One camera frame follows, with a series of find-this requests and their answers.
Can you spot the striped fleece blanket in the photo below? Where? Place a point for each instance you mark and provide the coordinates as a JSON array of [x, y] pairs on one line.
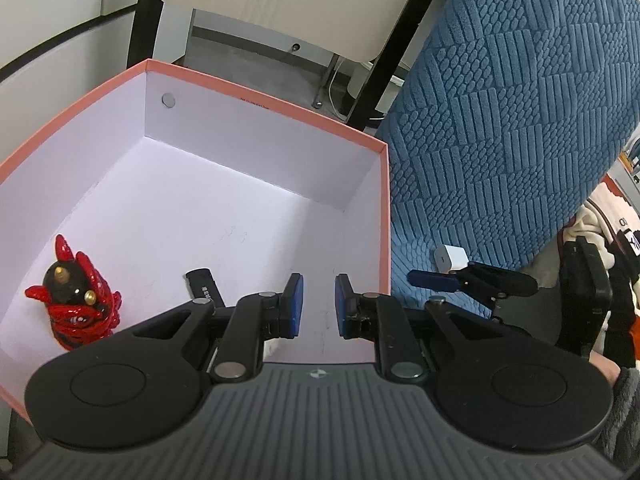
[[615, 240]]

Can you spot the red lion figurine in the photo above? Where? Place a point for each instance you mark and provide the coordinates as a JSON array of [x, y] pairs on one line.
[[75, 295]]

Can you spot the blue textured mat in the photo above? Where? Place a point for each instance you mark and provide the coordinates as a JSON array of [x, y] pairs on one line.
[[505, 100]]

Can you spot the pink cardboard box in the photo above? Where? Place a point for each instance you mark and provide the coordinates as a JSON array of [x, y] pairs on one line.
[[210, 200]]

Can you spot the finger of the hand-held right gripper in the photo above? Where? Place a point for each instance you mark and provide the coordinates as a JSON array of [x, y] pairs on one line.
[[435, 280]]

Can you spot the black usb stick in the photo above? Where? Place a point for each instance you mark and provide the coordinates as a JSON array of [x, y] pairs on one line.
[[205, 287]]

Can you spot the beige folding chair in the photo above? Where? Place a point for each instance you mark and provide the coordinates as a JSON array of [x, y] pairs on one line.
[[300, 10]]

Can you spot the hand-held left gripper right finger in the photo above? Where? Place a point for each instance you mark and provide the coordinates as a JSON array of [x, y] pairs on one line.
[[342, 306]]

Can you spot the person's right forearm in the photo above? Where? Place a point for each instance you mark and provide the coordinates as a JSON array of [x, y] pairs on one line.
[[617, 410]]

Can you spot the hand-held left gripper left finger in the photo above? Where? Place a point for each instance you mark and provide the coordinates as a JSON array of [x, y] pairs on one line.
[[297, 306]]

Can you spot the small white charger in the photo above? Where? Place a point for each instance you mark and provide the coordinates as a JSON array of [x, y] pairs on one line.
[[450, 258]]

